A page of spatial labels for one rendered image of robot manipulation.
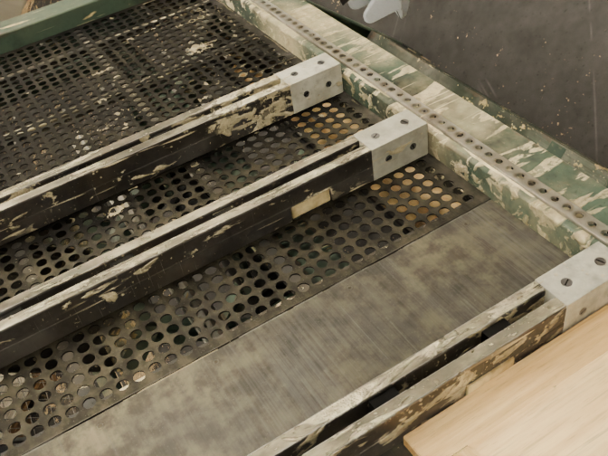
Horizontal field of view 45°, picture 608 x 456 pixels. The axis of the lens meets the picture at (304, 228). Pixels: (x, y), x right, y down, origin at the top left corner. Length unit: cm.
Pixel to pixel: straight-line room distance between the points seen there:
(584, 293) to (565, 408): 16
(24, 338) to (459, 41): 184
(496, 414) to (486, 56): 169
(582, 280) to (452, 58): 161
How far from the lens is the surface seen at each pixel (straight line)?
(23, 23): 211
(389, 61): 159
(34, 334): 120
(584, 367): 106
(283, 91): 151
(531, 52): 242
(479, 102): 225
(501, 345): 99
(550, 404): 102
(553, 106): 233
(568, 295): 106
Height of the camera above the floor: 195
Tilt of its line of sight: 42 degrees down
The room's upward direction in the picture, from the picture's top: 81 degrees counter-clockwise
